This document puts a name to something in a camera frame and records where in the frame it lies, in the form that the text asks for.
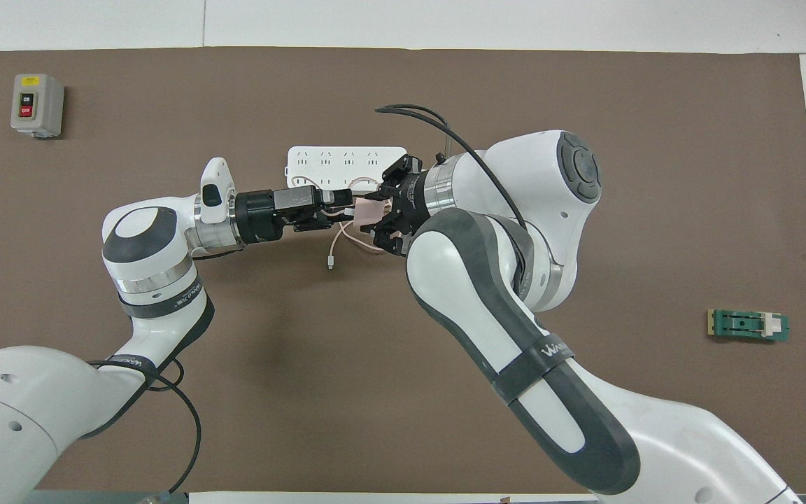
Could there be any white power strip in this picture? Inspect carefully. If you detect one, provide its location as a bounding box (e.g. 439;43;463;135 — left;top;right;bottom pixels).
285;146;409;204

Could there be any pink charging cable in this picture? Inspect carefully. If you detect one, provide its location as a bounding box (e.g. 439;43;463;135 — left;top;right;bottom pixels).
291;175;393;270

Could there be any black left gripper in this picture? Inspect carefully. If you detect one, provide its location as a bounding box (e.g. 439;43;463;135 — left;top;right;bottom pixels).
235;185;369;244

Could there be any pink usb charger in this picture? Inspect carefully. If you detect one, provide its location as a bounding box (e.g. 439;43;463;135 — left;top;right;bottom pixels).
353;202;391;226

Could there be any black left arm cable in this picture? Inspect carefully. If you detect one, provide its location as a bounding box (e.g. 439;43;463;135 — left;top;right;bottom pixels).
87;357;202;494

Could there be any brown paper table mat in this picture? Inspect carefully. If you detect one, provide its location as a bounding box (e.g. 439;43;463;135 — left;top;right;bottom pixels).
0;46;806;494

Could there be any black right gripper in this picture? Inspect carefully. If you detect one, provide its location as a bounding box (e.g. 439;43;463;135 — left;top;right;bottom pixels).
368;154;432;256

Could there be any green knife switch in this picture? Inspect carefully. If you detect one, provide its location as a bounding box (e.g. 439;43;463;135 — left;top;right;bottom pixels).
707;309;791;343

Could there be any grey on-off switch box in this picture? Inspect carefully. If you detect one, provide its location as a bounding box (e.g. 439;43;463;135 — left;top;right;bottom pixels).
10;73;65;139

